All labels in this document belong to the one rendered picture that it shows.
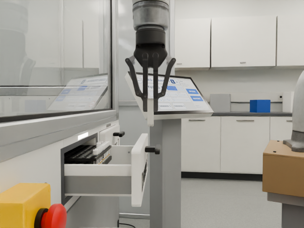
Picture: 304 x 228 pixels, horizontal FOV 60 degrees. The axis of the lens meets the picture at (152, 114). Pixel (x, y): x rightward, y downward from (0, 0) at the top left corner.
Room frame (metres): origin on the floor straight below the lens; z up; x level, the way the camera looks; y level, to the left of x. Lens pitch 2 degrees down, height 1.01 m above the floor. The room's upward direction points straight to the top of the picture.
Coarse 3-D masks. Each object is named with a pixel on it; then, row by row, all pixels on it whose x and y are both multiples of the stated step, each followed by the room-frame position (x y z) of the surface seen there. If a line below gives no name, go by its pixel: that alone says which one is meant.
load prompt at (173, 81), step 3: (141, 78) 1.50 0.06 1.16; (150, 78) 1.54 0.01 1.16; (159, 78) 1.59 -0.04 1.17; (162, 78) 1.61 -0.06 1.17; (150, 81) 1.52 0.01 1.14; (159, 81) 1.57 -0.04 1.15; (162, 81) 1.59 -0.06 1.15; (168, 81) 1.62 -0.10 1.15; (171, 81) 1.64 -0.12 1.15; (174, 81) 1.65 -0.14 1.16; (177, 81) 1.67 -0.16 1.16; (171, 84) 1.62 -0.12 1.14; (174, 84) 1.63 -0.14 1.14; (177, 84) 1.65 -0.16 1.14
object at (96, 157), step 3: (108, 147) 0.68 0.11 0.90; (105, 150) 0.65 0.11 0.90; (102, 153) 0.61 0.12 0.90; (90, 156) 0.57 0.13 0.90; (93, 156) 0.58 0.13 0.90; (96, 156) 0.57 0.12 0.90; (99, 156) 0.58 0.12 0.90; (87, 159) 0.55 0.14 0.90; (90, 159) 0.55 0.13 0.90; (93, 159) 0.55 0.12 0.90; (96, 159) 0.55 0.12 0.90
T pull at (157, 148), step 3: (156, 144) 0.66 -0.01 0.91; (159, 144) 0.66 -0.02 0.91; (147, 147) 0.62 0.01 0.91; (150, 147) 0.62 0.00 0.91; (153, 147) 0.62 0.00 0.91; (156, 147) 0.61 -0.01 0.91; (159, 147) 0.62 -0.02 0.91; (147, 150) 0.62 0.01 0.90; (150, 150) 0.62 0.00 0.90; (153, 150) 0.62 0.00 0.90; (156, 150) 0.60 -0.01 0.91; (159, 150) 0.60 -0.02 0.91; (156, 153) 0.60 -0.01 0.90; (159, 153) 0.60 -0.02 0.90
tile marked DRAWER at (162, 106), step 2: (158, 104) 1.41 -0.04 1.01; (160, 104) 1.42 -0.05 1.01; (162, 104) 1.43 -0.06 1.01; (164, 104) 1.44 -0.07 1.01; (166, 104) 1.45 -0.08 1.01; (168, 104) 1.46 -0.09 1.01; (170, 104) 1.47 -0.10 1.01; (160, 106) 1.41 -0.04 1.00; (162, 106) 1.42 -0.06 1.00; (164, 106) 1.43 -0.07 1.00; (166, 106) 1.44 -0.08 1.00; (168, 106) 1.45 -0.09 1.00; (170, 106) 1.46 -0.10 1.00; (160, 108) 1.40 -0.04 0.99; (162, 108) 1.41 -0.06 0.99; (164, 108) 1.42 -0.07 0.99; (166, 108) 1.43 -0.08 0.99; (168, 108) 1.44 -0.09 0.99; (170, 108) 1.44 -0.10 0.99; (172, 108) 1.46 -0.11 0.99
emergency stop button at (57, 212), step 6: (54, 204) 0.31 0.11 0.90; (60, 204) 0.31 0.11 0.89; (48, 210) 0.30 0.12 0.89; (54, 210) 0.30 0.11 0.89; (60, 210) 0.30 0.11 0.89; (48, 216) 0.29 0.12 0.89; (54, 216) 0.29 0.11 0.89; (60, 216) 0.30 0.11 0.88; (66, 216) 0.32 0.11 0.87; (42, 222) 0.30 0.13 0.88; (48, 222) 0.29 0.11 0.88; (54, 222) 0.29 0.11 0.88; (60, 222) 0.30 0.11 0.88
